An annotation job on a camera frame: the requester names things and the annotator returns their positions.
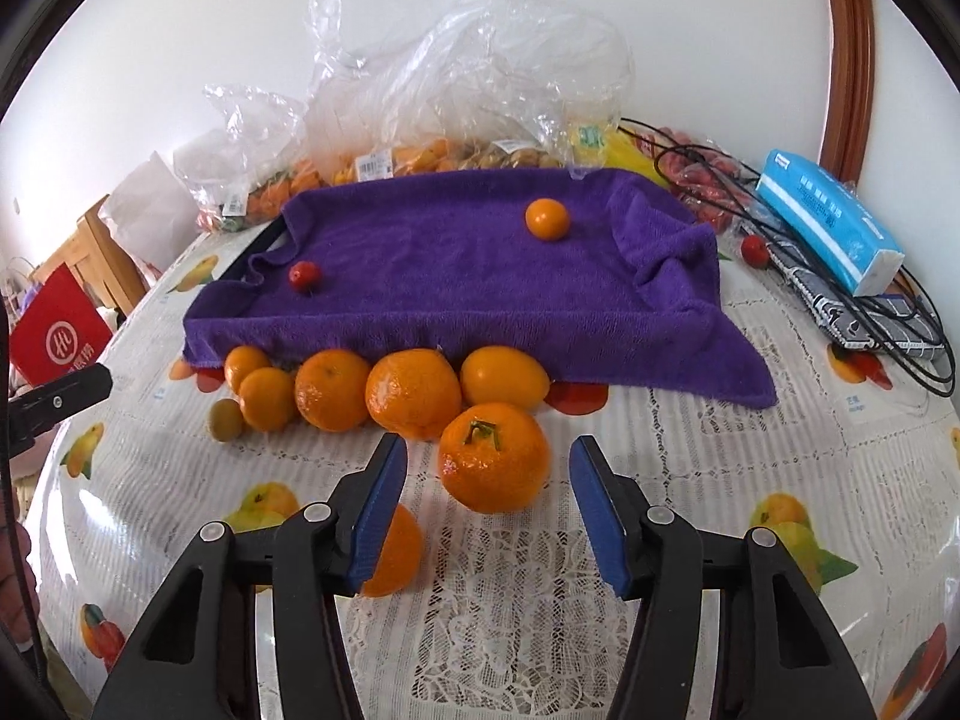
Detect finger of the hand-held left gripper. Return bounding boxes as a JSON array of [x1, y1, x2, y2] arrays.
[[9, 362, 115, 455]]

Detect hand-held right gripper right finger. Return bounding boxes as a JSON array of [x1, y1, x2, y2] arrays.
[[568, 435, 878, 720]]

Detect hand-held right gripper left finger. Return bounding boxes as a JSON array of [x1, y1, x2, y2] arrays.
[[90, 431, 410, 720]]

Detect large orange with stem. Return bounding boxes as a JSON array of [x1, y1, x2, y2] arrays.
[[437, 403, 551, 515]]

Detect large smooth orange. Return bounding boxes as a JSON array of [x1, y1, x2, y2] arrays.
[[365, 349, 462, 441]]

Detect medium orange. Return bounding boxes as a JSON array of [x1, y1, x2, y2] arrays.
[[360, 502, 425, 599], [294, 349, 374, 434]]

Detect oval orange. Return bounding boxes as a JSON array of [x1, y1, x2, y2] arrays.
[[460, 346, 552, 412]]

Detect small orange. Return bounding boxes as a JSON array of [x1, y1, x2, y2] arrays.
[[223, 346, 272, 393], [525, 199, 571, 242], [238, 367, 297, 433]]

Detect red shopping bag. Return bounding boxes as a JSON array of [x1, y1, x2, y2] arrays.
[[9, 264, 115, 387]]

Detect fruit print lace tablecloth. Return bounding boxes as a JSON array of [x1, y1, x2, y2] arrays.
[[15, 229, 960, 720]]

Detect wooden chair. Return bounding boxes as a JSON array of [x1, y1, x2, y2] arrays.
[[30, 195, 158, 316]]

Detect small brown fruit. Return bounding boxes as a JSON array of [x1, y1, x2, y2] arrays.
[[208, 398, 245, 441]]

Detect white plastic bag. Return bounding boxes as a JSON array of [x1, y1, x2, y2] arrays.
[[97, 151, 200, 271]]

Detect purple towel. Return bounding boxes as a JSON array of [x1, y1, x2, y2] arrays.
[[182, 167, 779, 410]]

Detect clear bag of mandarins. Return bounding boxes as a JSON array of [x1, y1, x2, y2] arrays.
[[174, 84, 331, 232]]

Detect patterned grey pouch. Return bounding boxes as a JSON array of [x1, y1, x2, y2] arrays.
[[757, 229, 946, 357]]

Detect bag of red tomatoes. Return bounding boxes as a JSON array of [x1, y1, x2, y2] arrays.
[[622, 124, 758, 230]]

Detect clear bag of small oranges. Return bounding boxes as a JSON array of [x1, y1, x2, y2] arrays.
[[304, 0, 481, 185]]

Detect clear bag of longans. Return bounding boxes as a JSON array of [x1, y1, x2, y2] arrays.
[[420, 0, 638, 173]]

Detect blue tissue pack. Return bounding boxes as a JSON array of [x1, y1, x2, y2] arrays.
[[755, 149, 906, 297]]

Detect bag of yellow fruit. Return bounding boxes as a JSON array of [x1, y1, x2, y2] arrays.
[[562, 116, 668, 181]]

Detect black cable bundle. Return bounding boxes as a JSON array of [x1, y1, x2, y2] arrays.
[[622, 118, 960, 398]]

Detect wooden door frame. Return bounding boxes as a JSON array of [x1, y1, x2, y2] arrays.
[[820, 0, 877, 185]]

